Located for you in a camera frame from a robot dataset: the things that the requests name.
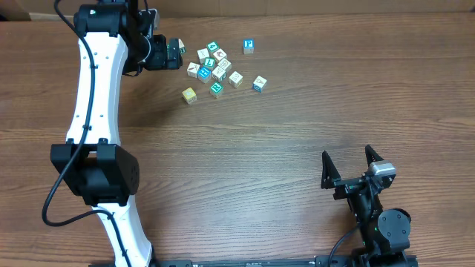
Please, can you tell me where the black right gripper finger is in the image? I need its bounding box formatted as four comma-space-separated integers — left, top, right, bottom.
321, 151, 341, 189
364, 145, 384, 165

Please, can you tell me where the yellow G wooden block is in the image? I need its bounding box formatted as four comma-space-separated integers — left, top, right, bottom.
182, 87, 197, 105

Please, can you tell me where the green R wooden block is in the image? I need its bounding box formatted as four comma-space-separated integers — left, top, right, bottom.
210, 82, 223, 98

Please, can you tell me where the white block blue side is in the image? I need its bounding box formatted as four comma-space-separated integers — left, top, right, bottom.
252, 76, 267, 93

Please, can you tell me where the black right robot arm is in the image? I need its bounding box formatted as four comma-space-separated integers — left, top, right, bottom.
321, 145, 417, 266

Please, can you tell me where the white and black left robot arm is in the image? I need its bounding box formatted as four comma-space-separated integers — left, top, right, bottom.
50, 0, 183, 266

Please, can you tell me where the white hammer picture block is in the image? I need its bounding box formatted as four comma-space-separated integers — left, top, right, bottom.
186, 62, 200, 78

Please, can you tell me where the blue H wooden block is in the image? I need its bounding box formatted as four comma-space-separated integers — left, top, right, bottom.
197, 67, 212, 84

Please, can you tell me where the green L wooden block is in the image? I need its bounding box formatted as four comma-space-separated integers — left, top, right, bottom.
203, 57, 216, 71

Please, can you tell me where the green top wooden block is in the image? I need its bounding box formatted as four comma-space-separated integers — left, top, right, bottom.
206, 42, 220, 54

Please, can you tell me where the white acorn picture block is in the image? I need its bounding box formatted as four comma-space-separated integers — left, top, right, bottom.
212, 48, 227, 62

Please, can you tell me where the white pretzel picture block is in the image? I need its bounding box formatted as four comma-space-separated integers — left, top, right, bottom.
218, 59, 232, 73

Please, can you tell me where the white pineapple wooden block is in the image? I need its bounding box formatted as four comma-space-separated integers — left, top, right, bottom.
229, 71, 243, 88

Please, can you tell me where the blue P wooden block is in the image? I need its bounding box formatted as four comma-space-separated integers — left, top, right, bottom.
243, 39, 255, 54

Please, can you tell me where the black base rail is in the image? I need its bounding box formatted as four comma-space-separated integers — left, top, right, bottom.
152, 256, 419, 267

